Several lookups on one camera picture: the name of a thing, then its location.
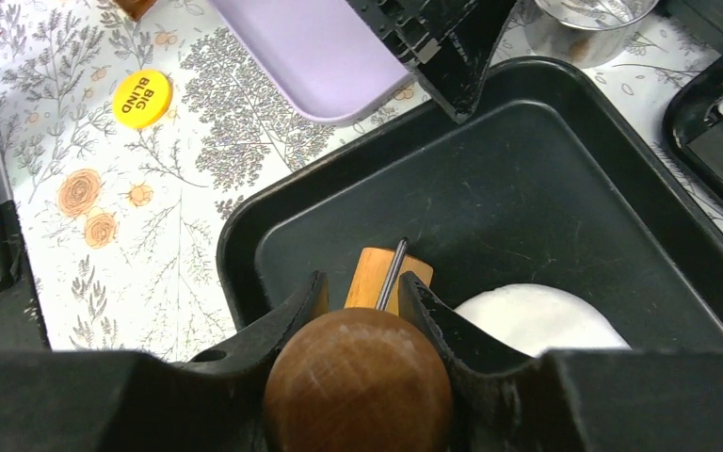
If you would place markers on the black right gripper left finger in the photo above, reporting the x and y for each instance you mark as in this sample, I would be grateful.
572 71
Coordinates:
125 400

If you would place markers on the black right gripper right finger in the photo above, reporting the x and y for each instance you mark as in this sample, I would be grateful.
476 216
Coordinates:
569 399

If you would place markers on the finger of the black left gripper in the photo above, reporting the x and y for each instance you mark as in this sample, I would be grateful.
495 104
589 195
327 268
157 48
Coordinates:
447 45

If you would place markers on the white dough disc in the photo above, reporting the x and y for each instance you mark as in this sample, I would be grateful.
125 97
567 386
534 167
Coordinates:
533 318

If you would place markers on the black baking tray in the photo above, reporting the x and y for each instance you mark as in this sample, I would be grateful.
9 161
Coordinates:
547 183

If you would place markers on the wooden rolling pin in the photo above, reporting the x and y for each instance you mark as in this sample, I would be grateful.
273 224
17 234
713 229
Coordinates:
361 378

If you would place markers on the purple plastic tray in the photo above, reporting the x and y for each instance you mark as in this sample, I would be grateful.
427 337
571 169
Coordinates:
320 54

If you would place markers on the yellow round token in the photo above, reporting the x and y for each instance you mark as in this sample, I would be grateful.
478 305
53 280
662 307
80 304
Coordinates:
142 99

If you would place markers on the orange toy sandwich block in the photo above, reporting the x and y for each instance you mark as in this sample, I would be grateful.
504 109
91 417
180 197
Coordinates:
134 9

